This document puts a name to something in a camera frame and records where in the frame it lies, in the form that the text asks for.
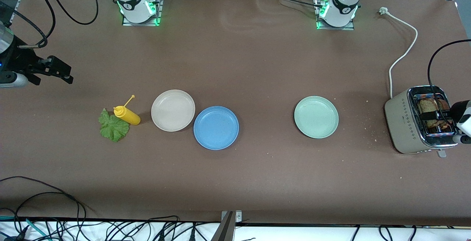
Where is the brown bread slice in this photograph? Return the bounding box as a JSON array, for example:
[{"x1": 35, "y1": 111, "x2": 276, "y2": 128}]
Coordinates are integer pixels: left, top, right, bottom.
[
  {"x1": 419, "y1": 98, "x2": 440, "y2": 131},
  {"x1": 436, "y1": 99, "x2": 452, "y2": 129}
]

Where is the green lettuce leaf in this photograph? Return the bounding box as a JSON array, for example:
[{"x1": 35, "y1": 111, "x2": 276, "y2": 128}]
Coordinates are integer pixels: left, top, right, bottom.
[{"x1": 98, "y1": 108, "x2": 130, "y2": 143}]

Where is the yellow squeeze bottle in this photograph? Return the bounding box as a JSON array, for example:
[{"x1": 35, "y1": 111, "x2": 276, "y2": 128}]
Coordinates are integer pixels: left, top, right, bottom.
[{"x1": 113, "y1": 95, "x2": 141, "y2": 126}]

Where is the light green plate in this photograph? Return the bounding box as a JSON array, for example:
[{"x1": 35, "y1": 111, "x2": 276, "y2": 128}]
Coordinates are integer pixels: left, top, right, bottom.
[{"x1": 294, "y1": 96, "x2": 339, "y2": 139}]

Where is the beige plate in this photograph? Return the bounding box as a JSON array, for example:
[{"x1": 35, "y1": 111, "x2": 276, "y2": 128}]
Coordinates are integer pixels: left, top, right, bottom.
[{"x1": 151, "y1": 89, "x2": 196, "y2": 132}]

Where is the blue plate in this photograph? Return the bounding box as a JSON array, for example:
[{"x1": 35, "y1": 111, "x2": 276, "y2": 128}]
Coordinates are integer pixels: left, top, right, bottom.
[{"x1": 194, "y1": 106, "x2": 240, "y2": 150}]

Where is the beige chrome toaster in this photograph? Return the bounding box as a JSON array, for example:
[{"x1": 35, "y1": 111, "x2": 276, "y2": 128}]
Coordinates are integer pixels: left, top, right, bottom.
[{"x1": 384, "y1": 85, "x2": 461, "y2": 159}]

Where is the long aluminium profile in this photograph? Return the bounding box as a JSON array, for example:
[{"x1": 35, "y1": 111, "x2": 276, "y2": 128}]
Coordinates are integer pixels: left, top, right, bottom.
[{"x1": 0, "y1": 0, "x2": 21, "y2": 26}]

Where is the grey metal bar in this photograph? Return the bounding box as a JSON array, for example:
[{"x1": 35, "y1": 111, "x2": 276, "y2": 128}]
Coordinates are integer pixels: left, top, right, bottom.
[{"x1": 210, "y1": 212, "x2": 236, "y2": 241}]

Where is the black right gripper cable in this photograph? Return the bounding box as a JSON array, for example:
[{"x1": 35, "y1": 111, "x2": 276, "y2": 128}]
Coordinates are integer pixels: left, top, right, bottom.
[{"x1": 0, "y1": 0, "x2": 56, "y2": 49}]

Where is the black right arm cable loop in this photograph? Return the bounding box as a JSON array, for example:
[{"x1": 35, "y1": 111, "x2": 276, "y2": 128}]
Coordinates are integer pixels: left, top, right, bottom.
[{"x1": 42, "y1": 0, "x2": 99, "y2": 25}]

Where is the long black looping cable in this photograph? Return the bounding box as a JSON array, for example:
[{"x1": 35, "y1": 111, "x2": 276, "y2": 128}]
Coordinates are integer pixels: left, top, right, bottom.
[{"x1": 0, "y1": 176, "x2": 87, "y2": 230}]

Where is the white toaster power cord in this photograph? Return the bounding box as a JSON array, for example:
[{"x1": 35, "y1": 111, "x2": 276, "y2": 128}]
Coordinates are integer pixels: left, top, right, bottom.
[{"x1": 379, "y1": 7, "x2": 418, "y2": 99}]

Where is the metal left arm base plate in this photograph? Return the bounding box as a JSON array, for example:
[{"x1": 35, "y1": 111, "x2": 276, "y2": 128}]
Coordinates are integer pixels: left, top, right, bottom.
[{"x1": 316, "y1": 0, "x2": 355, "y2": 31}]

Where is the teal cable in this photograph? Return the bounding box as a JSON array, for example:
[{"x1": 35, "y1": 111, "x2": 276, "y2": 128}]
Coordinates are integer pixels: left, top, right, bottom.
[{"x1": 0, "y1": 215, "x2": 50, "y2": 241}]

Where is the silver metal clamp bracket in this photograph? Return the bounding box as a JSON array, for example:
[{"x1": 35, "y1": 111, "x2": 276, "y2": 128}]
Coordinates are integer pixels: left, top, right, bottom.
[{"x1": 221, "y1": 210, "x2": 242, "y2": 222}]

